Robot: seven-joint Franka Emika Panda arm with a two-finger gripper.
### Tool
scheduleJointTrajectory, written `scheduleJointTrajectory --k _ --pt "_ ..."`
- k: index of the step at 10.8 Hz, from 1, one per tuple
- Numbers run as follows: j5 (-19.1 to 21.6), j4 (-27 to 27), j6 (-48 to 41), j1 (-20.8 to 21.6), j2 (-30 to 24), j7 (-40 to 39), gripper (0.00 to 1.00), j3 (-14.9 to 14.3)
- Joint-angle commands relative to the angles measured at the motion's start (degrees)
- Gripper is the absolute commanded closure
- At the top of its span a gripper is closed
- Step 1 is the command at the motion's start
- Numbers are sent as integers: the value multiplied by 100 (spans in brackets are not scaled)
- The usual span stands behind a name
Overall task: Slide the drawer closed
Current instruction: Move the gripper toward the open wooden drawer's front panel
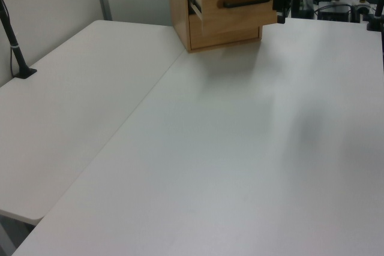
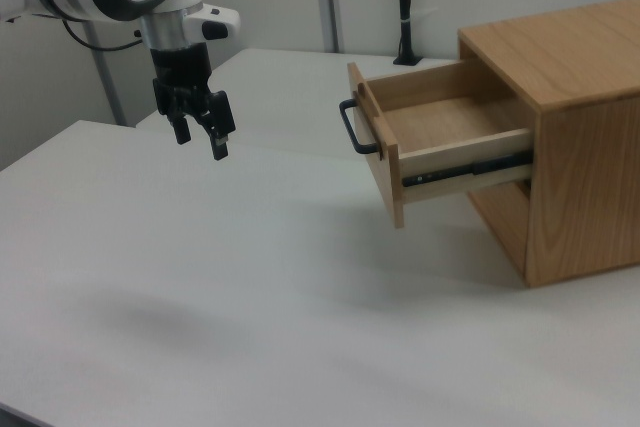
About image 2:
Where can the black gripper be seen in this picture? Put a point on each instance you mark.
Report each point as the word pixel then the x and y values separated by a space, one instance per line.
pixel 181 78

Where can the wooden drawer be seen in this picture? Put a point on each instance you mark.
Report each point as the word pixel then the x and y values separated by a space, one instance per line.
pixel 440 132

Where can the wooden cabinet box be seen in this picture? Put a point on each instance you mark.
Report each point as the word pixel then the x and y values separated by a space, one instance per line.
pixel 575 142

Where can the black camera stand pole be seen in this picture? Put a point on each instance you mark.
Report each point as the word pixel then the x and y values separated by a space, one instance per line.
pixel 406 7

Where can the black drawer slide rail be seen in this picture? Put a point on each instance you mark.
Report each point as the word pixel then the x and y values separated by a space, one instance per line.
pixel 465 169

